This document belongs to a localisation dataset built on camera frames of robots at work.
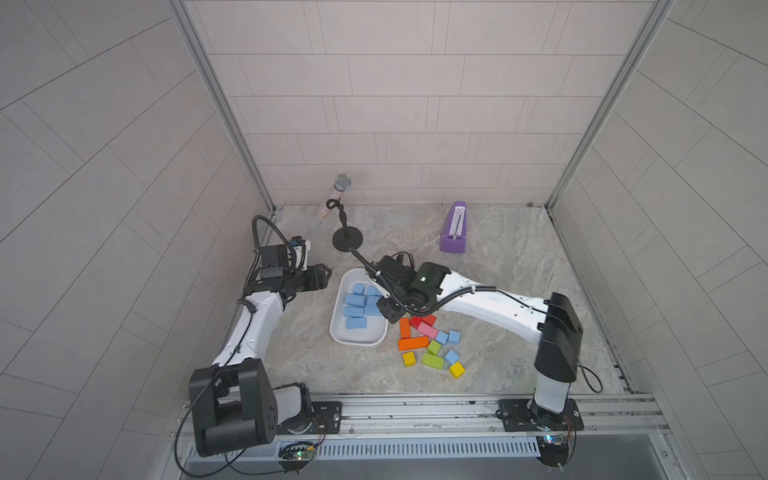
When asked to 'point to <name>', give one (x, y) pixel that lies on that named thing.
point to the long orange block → (413, 343)
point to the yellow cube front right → (457, 370)
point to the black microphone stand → (348, 238)
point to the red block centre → (416, 320)
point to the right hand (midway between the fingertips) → (386, 308)
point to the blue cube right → (454, 337)
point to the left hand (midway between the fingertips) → (325, 267)
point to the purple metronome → (453, 238)
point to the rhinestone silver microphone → (342, 182)
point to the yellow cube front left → (409, 359)
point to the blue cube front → (452, 356)
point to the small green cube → (434, 347)
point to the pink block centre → (427, 330)
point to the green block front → (433, 361)
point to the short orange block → (405, 328)
